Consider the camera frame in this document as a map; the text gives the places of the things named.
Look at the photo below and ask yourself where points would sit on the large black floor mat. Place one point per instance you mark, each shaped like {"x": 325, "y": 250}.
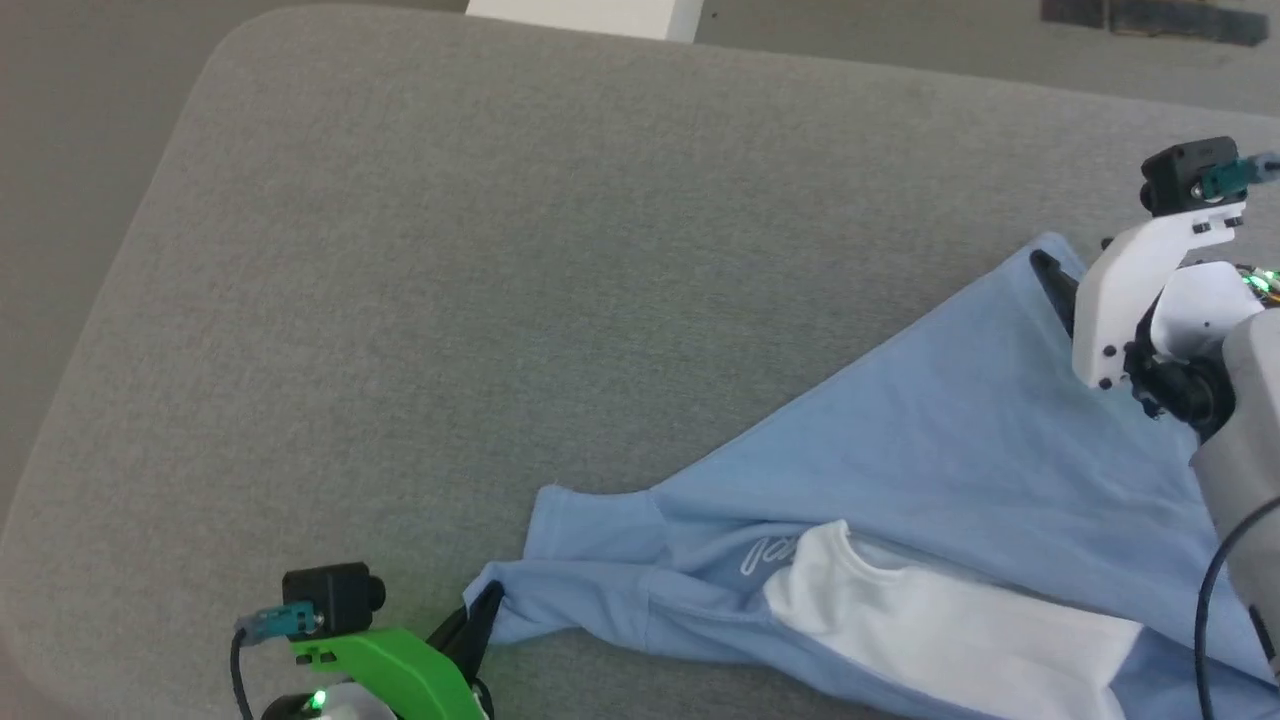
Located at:
{"x": 1185, "y": 20}

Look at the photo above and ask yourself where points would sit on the light blue and white garment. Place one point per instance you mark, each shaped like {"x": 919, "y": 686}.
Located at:
{"x": 950, "y": 450}

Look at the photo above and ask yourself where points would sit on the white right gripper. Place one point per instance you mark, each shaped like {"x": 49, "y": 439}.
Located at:
{"x": 1125, "y": 290}

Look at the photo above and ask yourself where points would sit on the grey fabric sofa cushion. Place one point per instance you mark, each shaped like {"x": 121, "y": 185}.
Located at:
{"x": 500, "y": 300}

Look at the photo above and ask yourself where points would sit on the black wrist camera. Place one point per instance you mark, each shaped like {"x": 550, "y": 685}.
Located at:
{"x": 335, "y": 595}
{"x": 1180, "y": 175}

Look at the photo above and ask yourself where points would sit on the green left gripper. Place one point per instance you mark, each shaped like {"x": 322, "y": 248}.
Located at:
{"x": 400, "y": 665}

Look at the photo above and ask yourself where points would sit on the white box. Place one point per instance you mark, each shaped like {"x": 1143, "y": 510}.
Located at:
{"x": 590, "y": 15}

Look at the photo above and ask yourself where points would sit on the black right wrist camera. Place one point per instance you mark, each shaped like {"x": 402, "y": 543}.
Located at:
{"x": 1180, "y": 175}

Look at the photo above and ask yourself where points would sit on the small black floor mat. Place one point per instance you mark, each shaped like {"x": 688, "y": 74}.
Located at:
{"x": 1072, "y": 12}

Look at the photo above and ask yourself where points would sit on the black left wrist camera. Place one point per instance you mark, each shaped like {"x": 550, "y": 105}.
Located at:
{"x": 335, "y": 595}

